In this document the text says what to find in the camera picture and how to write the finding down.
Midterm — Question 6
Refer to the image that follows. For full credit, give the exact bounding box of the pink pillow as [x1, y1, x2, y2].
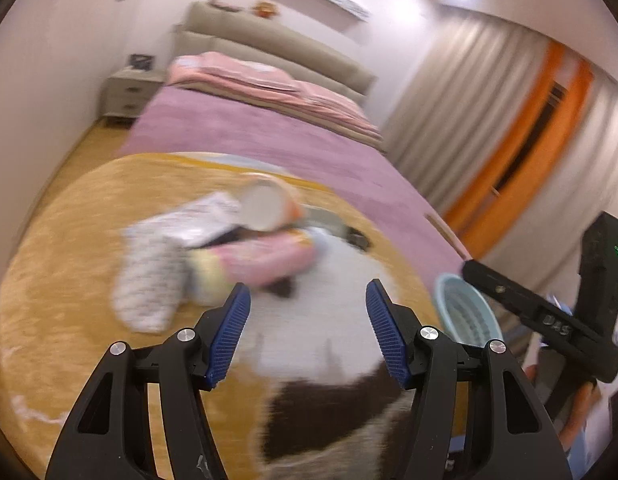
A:
[294, 80, 365, 111]
[169, 51, 295, 92]

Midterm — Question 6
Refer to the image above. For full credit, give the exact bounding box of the person's right hand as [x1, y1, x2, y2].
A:
[559, 385, 602, 453]

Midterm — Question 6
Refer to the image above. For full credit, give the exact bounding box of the yellow plush blanket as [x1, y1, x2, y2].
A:
[0, 152, 470, 480]

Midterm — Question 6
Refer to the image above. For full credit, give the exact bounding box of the pink and yellow packet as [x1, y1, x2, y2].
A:
[189, 227, 320, 306]

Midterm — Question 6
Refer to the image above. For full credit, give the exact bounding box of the dark window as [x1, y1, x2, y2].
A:
[494, 80, 570, 201]

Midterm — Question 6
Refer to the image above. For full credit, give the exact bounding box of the white printed packet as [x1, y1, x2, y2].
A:
[124, 192, 242, 248]

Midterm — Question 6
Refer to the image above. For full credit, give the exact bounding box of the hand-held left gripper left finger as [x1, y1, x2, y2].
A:
[45, 282, 252, 480]

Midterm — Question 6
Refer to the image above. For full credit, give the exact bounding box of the light blue plastic basket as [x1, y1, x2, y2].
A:
[433, 273, 502, 348]

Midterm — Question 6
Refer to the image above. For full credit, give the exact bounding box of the orange curtain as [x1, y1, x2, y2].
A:
[469, 60, 607, 256]
[444, 42, 575, 231]

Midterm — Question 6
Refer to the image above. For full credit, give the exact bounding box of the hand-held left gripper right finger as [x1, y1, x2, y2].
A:
[365, 278, 572, 480]

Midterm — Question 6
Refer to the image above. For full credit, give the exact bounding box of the grey nightstand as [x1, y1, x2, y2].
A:
[100, 67, 166, 121]

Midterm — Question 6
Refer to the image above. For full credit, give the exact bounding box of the folded pink quilt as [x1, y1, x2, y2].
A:
[166, 52, 385, 153]

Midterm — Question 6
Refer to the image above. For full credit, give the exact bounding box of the purple bedspread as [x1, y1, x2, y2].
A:
[116, 85, 465, 273]

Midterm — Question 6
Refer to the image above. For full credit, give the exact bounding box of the beige curtain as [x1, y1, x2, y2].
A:
[384, 15, 557, 216]
[494, 75, 618, 261]

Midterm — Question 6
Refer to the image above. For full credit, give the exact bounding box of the beige padded headboard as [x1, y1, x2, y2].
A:
[173, 1, 377, 96]

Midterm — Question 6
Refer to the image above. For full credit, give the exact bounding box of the blue plastic stool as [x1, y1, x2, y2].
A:
[446, 435, 470, 466]

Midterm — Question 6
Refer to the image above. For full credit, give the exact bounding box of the red and white paper cup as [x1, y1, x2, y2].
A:
[236, 172, 305, 233]

